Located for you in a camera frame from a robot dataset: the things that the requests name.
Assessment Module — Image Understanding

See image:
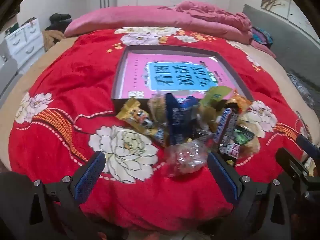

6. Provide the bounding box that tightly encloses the grey padded headboard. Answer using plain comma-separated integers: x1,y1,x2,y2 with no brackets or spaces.
242,4,320,110

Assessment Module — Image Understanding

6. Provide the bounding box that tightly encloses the grey patterned cloth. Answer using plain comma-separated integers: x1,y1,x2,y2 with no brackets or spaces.
286,72,317,108

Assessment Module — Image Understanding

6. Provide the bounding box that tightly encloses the pink book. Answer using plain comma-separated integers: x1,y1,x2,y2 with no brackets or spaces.
117,51,235,100

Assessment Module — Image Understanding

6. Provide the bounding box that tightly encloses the green black snack packet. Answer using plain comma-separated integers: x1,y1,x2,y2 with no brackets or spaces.
234,124,255,147

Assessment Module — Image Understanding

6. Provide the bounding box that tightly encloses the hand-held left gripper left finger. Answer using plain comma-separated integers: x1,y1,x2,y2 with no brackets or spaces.
15,151,125,240

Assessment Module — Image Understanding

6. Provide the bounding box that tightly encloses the grey box tray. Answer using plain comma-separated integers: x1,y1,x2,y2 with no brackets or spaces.
111,45,254,113

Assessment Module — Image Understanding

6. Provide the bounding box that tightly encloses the teal purple cloth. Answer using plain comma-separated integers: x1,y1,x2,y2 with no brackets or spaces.
251,27,273,48

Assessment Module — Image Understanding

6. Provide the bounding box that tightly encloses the crumpled pink sheet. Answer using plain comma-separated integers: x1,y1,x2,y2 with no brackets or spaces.
175,1,253,30

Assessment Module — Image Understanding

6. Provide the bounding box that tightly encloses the yellow cartoon snack packet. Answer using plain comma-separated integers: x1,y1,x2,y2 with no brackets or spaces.
116,97,167,145

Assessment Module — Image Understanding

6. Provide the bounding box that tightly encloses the dark clothes pile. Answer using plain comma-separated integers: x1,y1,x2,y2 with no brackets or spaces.
49,12,73,30

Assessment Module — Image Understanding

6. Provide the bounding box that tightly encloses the clear pastry packet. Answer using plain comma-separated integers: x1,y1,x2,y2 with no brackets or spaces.
147,94,168,123

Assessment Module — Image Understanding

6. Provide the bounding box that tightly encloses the red floral blanket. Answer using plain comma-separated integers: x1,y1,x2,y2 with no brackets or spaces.
7,26,320,233

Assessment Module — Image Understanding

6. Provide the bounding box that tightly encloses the clear brown candy packet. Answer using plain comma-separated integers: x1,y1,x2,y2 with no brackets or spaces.
164,140,214,179

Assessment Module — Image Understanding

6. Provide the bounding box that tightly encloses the pink velvet quilt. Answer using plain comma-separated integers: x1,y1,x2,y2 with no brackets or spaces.
64,5,253,44

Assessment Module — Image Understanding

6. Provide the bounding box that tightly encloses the light green snack packet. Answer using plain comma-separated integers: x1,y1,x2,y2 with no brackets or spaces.
199,86,233,110

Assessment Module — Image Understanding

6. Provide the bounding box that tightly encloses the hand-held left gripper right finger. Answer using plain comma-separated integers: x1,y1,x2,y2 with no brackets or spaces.
207,151,293,240

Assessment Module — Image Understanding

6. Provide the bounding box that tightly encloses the blue biscuit packet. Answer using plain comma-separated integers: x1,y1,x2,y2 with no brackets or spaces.
164,93,200,147

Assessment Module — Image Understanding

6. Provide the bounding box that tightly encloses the orange snack packet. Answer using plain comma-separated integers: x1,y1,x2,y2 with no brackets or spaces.
226,92,253,117

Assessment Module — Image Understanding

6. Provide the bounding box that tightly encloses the tan fuzzy cloth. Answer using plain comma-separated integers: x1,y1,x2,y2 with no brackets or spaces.
41,29,65,53

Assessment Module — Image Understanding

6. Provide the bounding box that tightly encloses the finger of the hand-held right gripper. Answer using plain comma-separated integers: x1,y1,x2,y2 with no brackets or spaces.
296,133,320,156
275,147,311,181

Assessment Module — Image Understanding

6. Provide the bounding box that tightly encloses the white drawer cabinet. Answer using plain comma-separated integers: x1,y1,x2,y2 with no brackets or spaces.
4,17,44,63

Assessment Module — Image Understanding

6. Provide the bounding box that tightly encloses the brown chocolate bar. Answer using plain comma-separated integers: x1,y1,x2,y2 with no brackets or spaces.
214,107,242,167

